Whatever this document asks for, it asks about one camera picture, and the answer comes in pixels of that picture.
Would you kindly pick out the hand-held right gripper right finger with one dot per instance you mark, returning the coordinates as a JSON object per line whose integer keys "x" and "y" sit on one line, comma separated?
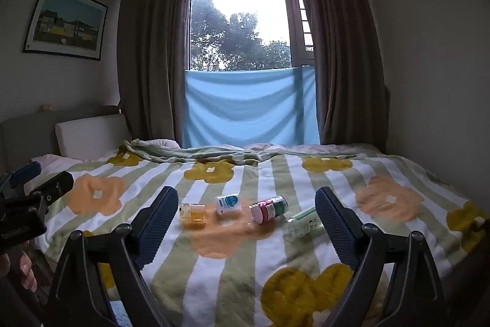
{"x": 337, "y": 223}

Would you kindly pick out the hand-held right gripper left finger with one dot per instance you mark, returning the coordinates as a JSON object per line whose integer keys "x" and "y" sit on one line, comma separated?
{"x": 157, "y": 227}

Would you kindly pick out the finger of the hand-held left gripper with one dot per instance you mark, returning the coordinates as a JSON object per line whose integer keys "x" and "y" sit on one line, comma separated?
{"x": 53, "y": 186}
{"x": 23, "y": 172}

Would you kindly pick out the amber square bottle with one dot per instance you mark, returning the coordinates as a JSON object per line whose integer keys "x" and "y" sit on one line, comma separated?
{"x": 193, "y": 215}

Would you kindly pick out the person's left hand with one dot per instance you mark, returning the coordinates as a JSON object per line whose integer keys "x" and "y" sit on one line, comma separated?
{"x": 29, "y": 273}

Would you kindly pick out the white pillow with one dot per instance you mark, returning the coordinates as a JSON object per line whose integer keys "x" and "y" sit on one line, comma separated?
{"x": 53, "y": 162}

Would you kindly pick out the clear green-label bottle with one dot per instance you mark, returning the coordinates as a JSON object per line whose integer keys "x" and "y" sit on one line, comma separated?
{"x": 300, "y": 224}

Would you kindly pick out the grey headboard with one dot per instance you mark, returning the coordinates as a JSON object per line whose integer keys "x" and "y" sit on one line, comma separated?
{"x": 26, "y": 127}

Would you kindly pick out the white cushion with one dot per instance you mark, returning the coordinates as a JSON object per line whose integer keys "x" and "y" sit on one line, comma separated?
{"x": 92, "y": 135}

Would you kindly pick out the red and green bottle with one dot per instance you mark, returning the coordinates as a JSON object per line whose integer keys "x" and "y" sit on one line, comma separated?
{"x": 268, "y": 210}

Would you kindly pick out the small white blue-label jar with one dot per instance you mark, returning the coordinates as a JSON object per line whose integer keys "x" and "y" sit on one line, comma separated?
{"x": 228, "y": 204}

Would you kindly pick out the white bed sheet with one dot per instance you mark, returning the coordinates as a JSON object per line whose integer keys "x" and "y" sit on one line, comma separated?
{"x": 306, "y": 147}

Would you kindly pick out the striped flower-print blanket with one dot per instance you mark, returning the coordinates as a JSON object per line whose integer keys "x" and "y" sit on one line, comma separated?
{"x": 237, "y": 273}

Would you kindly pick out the light blue hanging cloth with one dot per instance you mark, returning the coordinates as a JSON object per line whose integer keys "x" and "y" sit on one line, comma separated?
{"x": 249, "y": 108}

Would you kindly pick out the brown curtain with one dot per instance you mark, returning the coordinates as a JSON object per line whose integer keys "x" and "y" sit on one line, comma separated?
{"x": 340, "y": 43}
{"x": 149, "y": 51}

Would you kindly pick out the window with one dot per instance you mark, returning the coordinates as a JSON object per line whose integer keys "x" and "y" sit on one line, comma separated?
{"x": 237, "y": 16}

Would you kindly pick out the framed wall picture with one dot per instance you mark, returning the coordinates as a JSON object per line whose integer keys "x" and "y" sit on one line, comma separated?
{"x": 65, "y": 22}

